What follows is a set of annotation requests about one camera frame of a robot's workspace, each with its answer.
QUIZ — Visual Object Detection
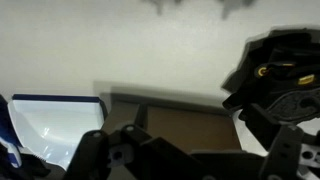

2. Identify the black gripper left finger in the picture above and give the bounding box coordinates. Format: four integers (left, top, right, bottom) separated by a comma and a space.
63, 123, 151, 180

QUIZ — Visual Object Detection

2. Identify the brown cardboard box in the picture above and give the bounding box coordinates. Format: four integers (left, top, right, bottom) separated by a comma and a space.
99, 93, 243, 156

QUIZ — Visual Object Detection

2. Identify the white dustpan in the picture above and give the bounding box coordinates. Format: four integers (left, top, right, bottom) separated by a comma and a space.
7, 93, 108, 170

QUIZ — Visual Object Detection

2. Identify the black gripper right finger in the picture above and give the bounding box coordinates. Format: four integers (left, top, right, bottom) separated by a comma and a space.
259, 124, 320, 180

